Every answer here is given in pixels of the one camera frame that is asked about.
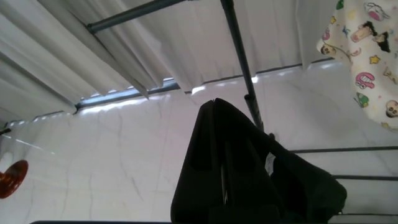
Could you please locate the black clothes rack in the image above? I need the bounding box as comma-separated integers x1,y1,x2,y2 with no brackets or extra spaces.
86,0,398,217

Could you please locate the cream printed garment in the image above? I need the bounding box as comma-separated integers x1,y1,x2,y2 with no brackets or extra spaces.
316,0,398,133

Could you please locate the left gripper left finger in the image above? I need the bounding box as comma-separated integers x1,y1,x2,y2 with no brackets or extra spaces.
170,100,225,222

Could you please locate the black garment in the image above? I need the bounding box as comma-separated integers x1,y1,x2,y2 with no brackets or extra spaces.
248,124,348,223

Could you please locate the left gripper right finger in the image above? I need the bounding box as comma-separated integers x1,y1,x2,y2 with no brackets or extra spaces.
214,98,286,222

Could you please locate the red object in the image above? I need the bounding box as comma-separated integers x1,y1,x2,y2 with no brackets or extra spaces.
0,160,29,200

